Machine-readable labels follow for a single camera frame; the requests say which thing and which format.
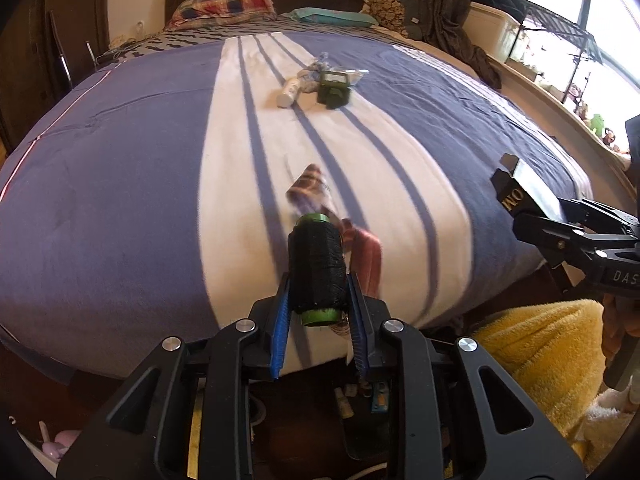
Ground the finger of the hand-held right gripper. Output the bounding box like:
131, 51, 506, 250
556, 198, 640, 242
514, 210, 602, 271

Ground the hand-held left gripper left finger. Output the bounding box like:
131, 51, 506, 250
55, 272, 294, 480

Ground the black box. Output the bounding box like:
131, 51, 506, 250
491, 154, 564, 222

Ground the brown curtain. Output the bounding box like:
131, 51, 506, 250
375, 0, 504, 92

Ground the green box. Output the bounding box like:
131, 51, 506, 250
316, 70, 354, 110

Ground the brown spotted cushion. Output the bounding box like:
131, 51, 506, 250
362, 0, 409, 31

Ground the blue wipes packet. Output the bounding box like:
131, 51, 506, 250
370, 382, 391, 414

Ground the person's right hand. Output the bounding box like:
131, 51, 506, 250
600, 294, 634, 362

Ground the white storage box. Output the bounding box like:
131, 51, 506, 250
467, 1, 524, 64

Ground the teal pillow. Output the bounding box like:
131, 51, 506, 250
279, 7, 379, 29

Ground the black thread spool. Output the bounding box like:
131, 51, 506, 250
287, 213, 349, 329

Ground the blue white striped blanket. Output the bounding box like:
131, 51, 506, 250
0, 29, 597, 382

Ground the red brown cloth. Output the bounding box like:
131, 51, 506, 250
339, 217, 384, 297

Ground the plaid pillow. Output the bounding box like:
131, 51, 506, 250
167, 0, 277, 29

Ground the white fleece cloth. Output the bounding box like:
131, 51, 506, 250
584, 389, 637, 442

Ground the small white bottle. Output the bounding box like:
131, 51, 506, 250
277, 75, 305, 109

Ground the grey zebra pattern sheet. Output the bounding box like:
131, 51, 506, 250
106, 14, 417, 57

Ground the black metal chair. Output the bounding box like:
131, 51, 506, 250
46, 9, 97, 97

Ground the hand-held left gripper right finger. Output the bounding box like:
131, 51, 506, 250
345, 270, 587, 480

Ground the pink plastic object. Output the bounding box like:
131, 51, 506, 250
39, 421, 82, 462

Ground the plaid cloth piece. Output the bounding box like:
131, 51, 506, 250
286, 162, 334, 212

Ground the yellow fleece blanket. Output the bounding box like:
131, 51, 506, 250
470, 298, 632, 462

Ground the dark wooden wardrobe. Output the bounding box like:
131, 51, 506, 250
0, 0, 111, 152

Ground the black folding rack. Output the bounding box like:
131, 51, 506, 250
514, 0, 602, 107

